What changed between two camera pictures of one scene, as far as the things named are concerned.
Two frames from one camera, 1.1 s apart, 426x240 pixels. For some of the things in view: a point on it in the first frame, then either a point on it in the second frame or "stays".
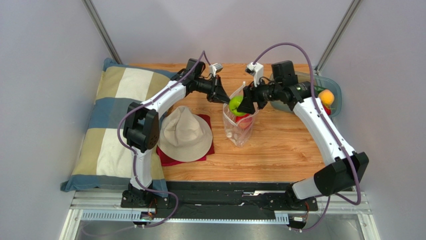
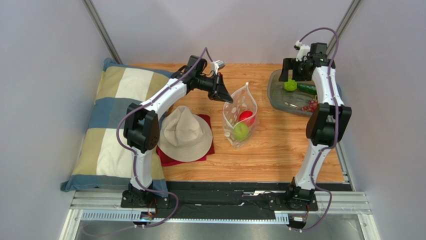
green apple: x=234 y=103 -> x=241 y=131
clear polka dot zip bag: x=240 y=131 stays
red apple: x=244 y=121 stays
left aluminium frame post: x=98 y=26 stays
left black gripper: x=217 y=93 stays
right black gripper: x=254 y=94 -> x=286 y=69
